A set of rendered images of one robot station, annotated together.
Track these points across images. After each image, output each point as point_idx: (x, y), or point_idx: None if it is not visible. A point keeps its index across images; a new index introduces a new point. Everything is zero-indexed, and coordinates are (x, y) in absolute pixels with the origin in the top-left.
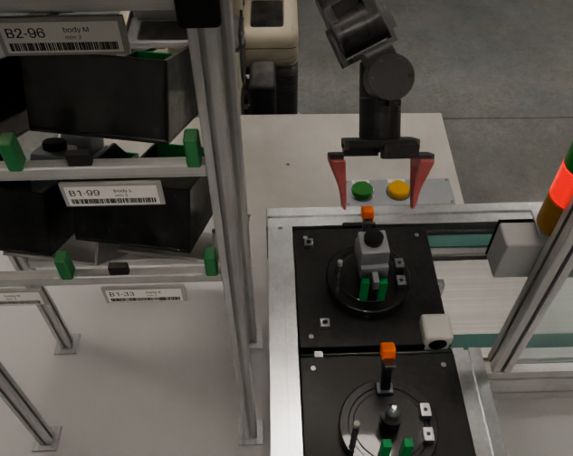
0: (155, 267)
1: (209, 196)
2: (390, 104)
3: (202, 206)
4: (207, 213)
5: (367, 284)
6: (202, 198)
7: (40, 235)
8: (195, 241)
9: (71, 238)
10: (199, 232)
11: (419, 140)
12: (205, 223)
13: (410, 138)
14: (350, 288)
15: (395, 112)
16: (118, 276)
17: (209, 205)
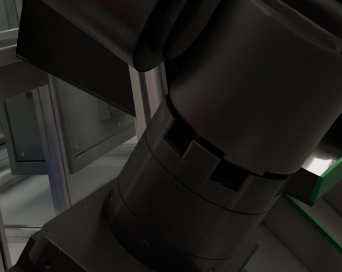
0: (16, 46)
1: (99, 59)
2: (158, 108)
3: (66, 41)
4: (86, 76)
5: None
6: (68, 29)
7: None
8: (35, 62)
9: None
10: (49, 67)
11: (40, 233)
12: (73, 77)
13: (87, 245)
14: None
15: (145, 142)
16: None
17: (96, 73)
